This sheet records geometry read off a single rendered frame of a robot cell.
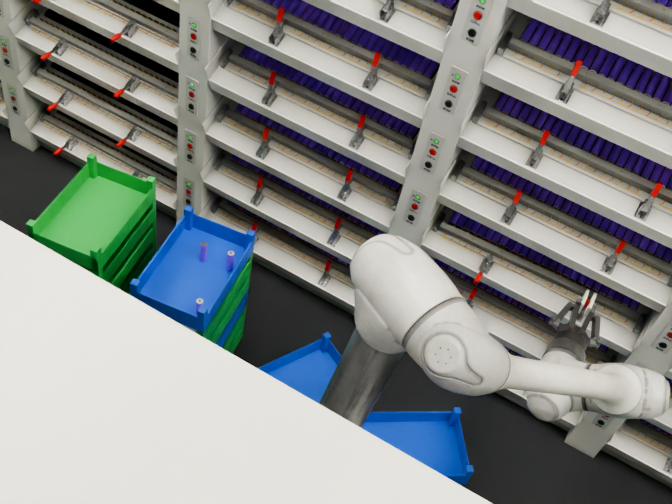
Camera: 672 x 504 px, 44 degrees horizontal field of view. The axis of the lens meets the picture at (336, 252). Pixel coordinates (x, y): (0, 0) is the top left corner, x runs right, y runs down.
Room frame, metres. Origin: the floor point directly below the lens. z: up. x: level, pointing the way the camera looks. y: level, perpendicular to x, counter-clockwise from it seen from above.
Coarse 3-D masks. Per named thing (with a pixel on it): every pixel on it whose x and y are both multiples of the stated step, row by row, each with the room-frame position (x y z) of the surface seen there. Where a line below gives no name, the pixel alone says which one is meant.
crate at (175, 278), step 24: (192, 216) 1.48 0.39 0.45; (168, 240) 1.38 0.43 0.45; (192, 240) 1.43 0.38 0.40; (216, 240) 1.45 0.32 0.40; (240, 240) 1.45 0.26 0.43; (168, 264) 1.34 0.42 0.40; (192, 264) 1.35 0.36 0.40; (216, 264) 1.37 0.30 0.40; (240, 264) 1.36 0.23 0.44; (144, 288) 1.24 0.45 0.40; (168, 288) 1.26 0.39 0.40; (192, 288) 1.28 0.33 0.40; (216, 288) 1.30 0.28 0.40; (168, 312) 1.17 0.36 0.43; (192, 312) 1.21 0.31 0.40
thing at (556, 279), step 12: (444, 228) 1.58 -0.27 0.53; (456, 228) 1.58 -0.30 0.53; (468, 240) 1.56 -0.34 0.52; (480, 240) 1.56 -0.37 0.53; (492, 252) 1.54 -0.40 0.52; (504, 252) 1.54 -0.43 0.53; (516, 264) 1.52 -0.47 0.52; (528, 264) 1.51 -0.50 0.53; (528, 276) 1.49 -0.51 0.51; (540, 276) 1.50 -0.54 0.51; (552, 276) 1.49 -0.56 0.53; (552, 288) 1.47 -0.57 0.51; (576, 288) 1.47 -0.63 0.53; (600, 300) 1.45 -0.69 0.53; (612, 300) 1.46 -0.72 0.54; (612, 312) 1.43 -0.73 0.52; (624, 312) 1.43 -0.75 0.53; (636, 312) 1.43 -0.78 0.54
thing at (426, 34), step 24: (312, 0) 1.69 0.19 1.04; (336, 0) 1.67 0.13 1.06; (360, 0) 1.68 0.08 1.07; (384, 0) 1.69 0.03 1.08; (408, 0) 1.68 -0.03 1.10; (432, 0) 1.69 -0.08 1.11; (456, 0) 1.71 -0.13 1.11; (360, 24) 1.65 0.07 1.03; (384, 24) 1.62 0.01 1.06; (408, 24) 1.63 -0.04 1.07; (432, 24) 1.63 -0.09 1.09; (408, 48) 1.62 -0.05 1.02; (432, 48) 1.58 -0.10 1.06
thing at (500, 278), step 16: (448, 208) 1.65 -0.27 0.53; (432, 224) 1.59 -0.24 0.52; (432, 240) 1.56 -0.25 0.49; (448, 240) 1.56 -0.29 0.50; (432, 256) 1.54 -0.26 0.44; (448, 256) 1.52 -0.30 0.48; (464, 256) 1.53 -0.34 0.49; (480, 256) 1.53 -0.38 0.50; (464, 272) 1.51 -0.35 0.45; (496, 272) 1.50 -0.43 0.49; (512, 272) 1.50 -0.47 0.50; (528, 272) 1.51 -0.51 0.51; (496, 288) 1.48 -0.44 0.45; (512, 288) 1.46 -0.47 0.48; (528, 288) 1.47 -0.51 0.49; (544, 288) 1.48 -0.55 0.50; (560, 288) 1.48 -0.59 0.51; (528, 304) 1.45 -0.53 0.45; (544, 304) 1.43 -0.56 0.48; (560, 304) 1.44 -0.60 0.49; (640, 304) 1.47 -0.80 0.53; (576, 320) 1.41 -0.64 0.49; (608, 320) 1.42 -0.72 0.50; (624, 320) 1.43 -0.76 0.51; (640, 320) 1.41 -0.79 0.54; (608, 336) 1.38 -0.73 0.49; (624, 336) 1.38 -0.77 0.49; (640, 336) 1.37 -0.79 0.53; (624, 352) 1.36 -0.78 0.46
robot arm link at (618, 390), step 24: (528, 360) 0.95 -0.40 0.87; (504, 384) 0.83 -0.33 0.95; (528, 384) 0.91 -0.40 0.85; (552, 384) 0.93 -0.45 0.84; (576, 384) 0.95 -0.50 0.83; (600, 384) 0.97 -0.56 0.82; (624, 384) 1.01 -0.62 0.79; (648, 384) 1.04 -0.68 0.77; (600, 408) 1.00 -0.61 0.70; (624, 408) 0.99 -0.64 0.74; (648, 408) 1.00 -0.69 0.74
